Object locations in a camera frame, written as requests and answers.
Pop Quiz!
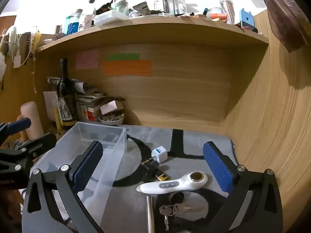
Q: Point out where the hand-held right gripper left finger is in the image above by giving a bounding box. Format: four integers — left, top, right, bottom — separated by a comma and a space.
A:
22, 140, 104, 233

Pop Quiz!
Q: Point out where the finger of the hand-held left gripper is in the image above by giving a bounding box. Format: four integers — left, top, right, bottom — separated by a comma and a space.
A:
15, 132, 57, 168
0, 118, 32, 141

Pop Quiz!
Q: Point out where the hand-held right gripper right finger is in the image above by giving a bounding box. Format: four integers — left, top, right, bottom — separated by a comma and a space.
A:
203, 141, 283, 233

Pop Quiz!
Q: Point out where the clear plastic storage bin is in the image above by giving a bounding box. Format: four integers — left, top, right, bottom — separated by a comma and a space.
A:
30, 121, 128, 226

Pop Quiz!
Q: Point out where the white handheld massager device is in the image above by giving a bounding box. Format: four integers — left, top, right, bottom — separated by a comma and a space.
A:
136, 171, 208, 195

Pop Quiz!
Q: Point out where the white charger plug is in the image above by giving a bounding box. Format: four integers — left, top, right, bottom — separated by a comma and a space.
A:
151, 146, 169, 163

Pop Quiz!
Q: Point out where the key bunch with black fob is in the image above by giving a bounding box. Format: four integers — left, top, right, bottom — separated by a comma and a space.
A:
159, 191, 203, 231

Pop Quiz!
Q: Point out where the black and gold cylinder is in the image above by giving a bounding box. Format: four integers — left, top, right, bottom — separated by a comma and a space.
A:
142, 158, 170, 182

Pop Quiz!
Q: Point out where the beige cylinder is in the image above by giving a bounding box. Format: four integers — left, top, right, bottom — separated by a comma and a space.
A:
20, 101, 40, 141

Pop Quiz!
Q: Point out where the white paper note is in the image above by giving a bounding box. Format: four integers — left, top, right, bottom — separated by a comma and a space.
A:
43, 91, 60, 122

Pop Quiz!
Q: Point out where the small bowl of pebbles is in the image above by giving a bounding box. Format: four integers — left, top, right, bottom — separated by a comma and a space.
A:
98, 114, 125, 126

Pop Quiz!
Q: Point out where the dark wine bottle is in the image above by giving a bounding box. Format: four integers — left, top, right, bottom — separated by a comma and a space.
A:
56, 58, 78, 127

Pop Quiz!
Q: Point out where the grey mat with black letters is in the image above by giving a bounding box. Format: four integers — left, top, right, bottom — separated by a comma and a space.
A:
22, 124, 238, 233

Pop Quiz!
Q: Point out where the white card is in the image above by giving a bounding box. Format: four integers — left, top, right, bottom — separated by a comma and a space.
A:
100, 101, 117, 115

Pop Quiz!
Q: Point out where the stack of books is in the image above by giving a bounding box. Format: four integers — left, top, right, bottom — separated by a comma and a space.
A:
75, 79, 125, 123

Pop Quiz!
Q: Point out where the rolled newspaper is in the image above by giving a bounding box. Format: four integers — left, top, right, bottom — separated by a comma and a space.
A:
47, 77, 98, 94

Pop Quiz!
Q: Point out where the lace ribbon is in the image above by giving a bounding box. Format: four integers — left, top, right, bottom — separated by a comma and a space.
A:
21, 31, 40, 66

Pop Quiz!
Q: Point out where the silver metal rod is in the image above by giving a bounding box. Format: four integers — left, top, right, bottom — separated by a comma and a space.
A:
146, 195, 156, 233

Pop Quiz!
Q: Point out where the pink sticky note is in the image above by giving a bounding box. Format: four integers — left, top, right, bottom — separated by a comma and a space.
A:
76, 50, 100, 70

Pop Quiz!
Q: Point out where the orange sticky note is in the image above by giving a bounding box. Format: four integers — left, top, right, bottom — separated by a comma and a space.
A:
103, 60, 152, 76

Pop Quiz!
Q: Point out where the green sticky note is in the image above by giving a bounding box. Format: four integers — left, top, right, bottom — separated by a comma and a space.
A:
107, 53, 141, 61

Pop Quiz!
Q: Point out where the clear glass bottle dark cap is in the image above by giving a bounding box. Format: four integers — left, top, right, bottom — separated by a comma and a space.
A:
83, 0, 97, 27

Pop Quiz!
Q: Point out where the white lidded plastic box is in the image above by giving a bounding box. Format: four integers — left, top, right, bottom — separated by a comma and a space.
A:
93, 10, 130, 26

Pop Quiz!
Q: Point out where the wooden shelf board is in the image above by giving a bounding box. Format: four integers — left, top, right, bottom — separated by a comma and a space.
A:
34, 15, 270, 54

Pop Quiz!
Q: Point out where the blue box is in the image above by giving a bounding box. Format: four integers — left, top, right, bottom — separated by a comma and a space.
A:
239, 9, 255, 28

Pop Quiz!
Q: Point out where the round glass bowl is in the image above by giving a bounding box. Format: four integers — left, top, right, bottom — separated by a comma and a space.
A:
206, 7, 227, 21

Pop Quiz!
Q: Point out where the green capped bottle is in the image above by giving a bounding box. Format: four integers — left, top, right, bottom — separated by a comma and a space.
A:
112, 0, 129, 15

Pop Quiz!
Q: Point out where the glass jar with brown sticks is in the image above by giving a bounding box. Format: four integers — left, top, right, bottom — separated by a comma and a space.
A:
219, 0, 236, 25

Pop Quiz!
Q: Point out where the folded paper package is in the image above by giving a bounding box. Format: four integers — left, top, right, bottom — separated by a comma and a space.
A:
132, 2, 150, 15

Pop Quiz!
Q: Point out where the dark brown hanging cloth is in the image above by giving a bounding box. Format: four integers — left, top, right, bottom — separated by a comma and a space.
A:
258, 0, 311, 53

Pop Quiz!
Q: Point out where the large clear jar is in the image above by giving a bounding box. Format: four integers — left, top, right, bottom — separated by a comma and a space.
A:
162, 0, 187, 15

